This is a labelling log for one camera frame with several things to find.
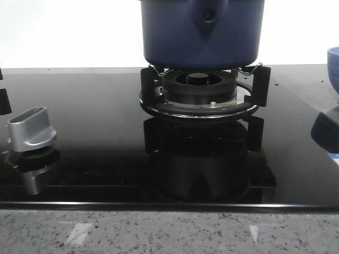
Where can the blue plastic bowl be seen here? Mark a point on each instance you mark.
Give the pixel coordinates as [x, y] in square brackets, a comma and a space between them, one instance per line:
[333, 67]

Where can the black left burner grate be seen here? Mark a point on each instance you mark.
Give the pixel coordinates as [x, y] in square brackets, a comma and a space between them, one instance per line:
[5, 107]

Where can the silver stove knob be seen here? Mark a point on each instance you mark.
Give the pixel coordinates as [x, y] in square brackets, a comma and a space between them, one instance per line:
[31, 130]

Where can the black glass stove top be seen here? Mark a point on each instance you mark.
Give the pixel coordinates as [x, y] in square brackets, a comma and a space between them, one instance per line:
[111, 155]

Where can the blue white sticker label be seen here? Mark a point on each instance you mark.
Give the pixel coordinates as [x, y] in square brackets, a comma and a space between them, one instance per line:
[334, 157]

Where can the black gas burner grate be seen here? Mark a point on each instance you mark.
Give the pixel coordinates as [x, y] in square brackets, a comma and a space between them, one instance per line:
[204, 95]

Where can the dark blue cooking pot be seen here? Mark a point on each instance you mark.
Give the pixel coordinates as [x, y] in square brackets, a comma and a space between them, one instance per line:
[201, 35]

